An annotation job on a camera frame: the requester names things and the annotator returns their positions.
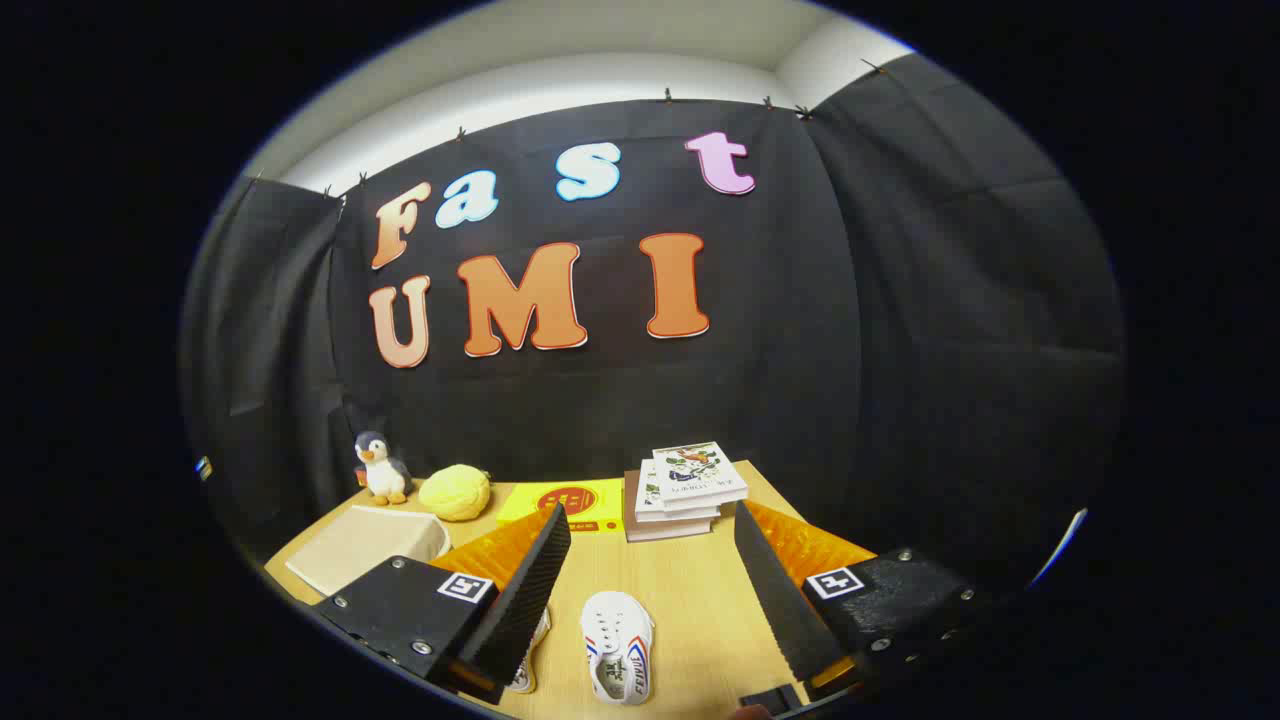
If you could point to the penguin plush toy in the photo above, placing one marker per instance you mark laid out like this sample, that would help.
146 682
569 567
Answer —
382 475

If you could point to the white canvas shoe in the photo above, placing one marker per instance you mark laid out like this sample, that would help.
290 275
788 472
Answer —
615 640
527 672

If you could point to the yellow round plush toy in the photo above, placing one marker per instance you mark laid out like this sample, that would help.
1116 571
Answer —
455 493

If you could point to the white illustrated book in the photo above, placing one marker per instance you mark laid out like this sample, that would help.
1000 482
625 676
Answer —
700 472

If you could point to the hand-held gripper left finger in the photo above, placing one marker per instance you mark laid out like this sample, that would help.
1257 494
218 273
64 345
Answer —
520 600

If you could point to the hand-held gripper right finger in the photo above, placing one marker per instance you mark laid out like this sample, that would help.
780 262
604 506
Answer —
785 600

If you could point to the beige fabric storage box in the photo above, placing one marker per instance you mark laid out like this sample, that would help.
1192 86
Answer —
360 545

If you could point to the yellow book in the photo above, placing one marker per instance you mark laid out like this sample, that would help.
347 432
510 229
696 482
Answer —
600 505

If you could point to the white paperback book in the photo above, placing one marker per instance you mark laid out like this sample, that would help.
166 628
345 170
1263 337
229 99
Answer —
648 490

